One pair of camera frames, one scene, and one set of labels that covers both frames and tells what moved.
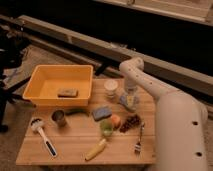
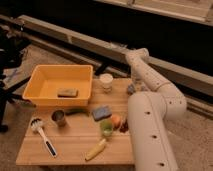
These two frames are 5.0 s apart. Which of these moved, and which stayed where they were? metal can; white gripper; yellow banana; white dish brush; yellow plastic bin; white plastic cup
Moved: white plastic cup; white gripper
Stayed: white dish brush; yellow plastic bin; metal can; yellow banana
